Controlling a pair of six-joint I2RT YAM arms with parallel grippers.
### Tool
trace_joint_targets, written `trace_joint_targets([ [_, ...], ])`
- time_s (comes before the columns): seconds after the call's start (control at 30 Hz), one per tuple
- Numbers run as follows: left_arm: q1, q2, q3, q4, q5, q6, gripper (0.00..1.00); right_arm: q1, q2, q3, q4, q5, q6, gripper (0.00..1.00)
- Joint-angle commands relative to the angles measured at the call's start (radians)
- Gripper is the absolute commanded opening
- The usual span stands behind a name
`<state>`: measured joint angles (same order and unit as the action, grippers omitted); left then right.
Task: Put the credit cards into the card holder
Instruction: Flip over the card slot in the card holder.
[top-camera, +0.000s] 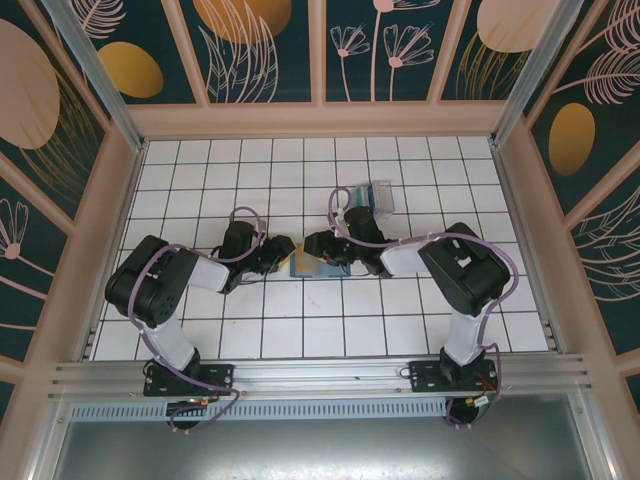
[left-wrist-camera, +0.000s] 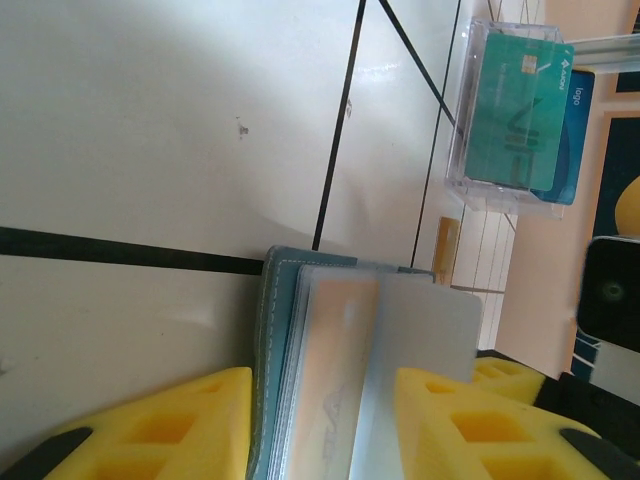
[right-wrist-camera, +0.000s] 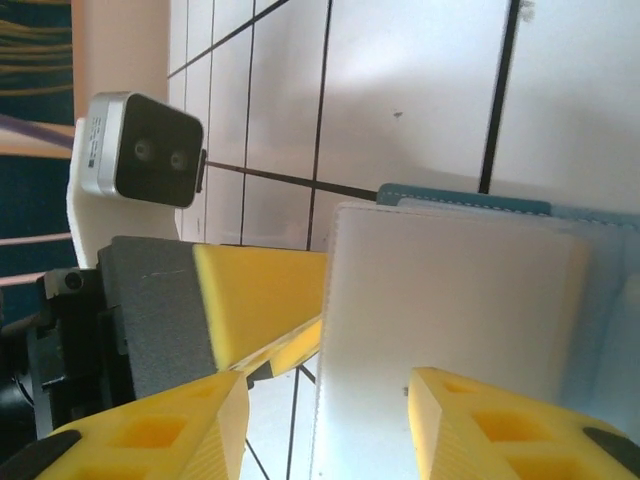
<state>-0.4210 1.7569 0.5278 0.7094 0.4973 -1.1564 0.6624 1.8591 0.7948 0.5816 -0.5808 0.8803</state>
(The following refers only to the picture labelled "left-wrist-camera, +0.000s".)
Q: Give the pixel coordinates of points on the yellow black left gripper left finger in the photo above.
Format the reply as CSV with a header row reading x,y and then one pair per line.
x,y
150,435

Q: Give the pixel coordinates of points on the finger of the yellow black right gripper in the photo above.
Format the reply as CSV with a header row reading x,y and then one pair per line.
x,y
505,380

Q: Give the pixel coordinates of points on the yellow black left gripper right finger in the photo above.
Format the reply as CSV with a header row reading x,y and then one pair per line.
x,y
490,440

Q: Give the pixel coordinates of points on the pale grey credit card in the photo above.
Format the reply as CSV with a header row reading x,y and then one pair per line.
x,y
425,325

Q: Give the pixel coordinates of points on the blue leather card holder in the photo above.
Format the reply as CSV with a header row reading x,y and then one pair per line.
x,y
267,350

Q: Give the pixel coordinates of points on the gold credit card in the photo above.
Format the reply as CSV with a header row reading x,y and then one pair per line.
x,y
447,250

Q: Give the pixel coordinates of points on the pale peach credit card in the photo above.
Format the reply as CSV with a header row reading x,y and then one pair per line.
x,y
340,360

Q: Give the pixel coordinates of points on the blue credit card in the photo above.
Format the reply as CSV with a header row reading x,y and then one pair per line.
x,y
575,150

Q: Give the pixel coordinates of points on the teal credit card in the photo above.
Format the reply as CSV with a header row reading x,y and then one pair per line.
x,y
510,110

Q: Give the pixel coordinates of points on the clear acrylic card box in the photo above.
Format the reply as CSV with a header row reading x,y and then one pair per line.
x,y
462,100

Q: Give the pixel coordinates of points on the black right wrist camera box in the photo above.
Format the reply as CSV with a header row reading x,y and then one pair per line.
x,y
607,290

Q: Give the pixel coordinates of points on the aluminium frame post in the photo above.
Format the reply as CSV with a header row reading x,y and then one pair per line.
x,y
605,50

